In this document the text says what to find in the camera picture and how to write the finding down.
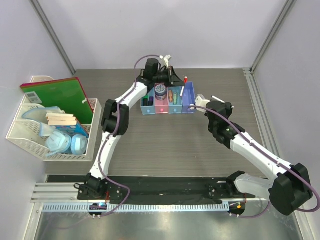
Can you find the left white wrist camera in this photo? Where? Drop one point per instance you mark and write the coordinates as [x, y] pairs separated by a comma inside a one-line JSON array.
[[164, 60]]

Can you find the light blue end bin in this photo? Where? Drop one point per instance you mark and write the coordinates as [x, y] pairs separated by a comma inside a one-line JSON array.
[[148, 110]]

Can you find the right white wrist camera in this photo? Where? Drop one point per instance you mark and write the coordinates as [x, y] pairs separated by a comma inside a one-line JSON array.
[[201, 101]]

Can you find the white mesh desk organizer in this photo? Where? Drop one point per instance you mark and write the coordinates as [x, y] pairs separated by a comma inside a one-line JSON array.
[[25, 133]]

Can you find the green black highlighter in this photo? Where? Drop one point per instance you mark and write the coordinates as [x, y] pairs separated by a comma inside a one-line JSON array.
[[145, 100]]

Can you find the white slotted cable duct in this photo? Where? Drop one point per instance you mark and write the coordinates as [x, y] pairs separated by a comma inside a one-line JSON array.
[[129, 208]]

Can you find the orange small stationery item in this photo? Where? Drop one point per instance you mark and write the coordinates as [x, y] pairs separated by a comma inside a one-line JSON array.
[[170, 96]]

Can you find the blue plastic bin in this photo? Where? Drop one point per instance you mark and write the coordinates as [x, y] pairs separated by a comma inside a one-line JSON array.
[[175, 109]]

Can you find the blue face masks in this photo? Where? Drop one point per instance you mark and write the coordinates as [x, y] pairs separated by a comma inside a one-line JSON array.
[[59, 139]]

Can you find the purple plastic bin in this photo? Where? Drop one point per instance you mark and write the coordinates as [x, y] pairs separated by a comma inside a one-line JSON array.
[[188, 98]]

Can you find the blue slime jar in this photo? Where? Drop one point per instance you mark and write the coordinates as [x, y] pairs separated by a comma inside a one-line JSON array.
[[160, 92]]

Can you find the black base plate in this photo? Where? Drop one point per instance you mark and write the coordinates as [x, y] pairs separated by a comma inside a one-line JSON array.
[[144, 190]]

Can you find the wooden blocks stack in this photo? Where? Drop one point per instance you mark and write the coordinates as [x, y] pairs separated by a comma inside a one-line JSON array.
[[61, 119]]

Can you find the purple black highlighter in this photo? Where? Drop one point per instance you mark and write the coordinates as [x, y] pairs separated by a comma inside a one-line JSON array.
[[151, 101]]

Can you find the pink plastic bin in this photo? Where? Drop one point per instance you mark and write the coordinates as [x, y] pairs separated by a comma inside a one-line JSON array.
[[161, 107]]

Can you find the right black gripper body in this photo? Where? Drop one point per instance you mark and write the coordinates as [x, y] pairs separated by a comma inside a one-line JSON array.
[[229, 111]]

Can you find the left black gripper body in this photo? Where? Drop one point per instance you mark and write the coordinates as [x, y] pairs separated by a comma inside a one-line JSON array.
[[162, 77]]

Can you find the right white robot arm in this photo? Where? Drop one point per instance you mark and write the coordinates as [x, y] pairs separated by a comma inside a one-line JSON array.
[[287, 187]]

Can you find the blue white marker pen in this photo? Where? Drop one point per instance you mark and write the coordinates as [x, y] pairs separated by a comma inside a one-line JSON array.
[[217, 99]]

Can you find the red white marker pen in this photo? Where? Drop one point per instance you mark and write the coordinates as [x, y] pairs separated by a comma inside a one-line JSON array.
[[183, 86]]

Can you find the green folder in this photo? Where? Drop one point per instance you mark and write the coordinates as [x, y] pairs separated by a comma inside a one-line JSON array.
[[67, 94]]

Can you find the light green correction tape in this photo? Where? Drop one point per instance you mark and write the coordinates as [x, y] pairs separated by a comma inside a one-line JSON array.
[[175, 98]]

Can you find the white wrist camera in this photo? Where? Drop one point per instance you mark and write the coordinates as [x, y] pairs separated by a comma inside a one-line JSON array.
[[201, 101], [164, 60]]

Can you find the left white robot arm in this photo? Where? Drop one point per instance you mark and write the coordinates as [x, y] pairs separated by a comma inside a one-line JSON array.
[[115, 121]]

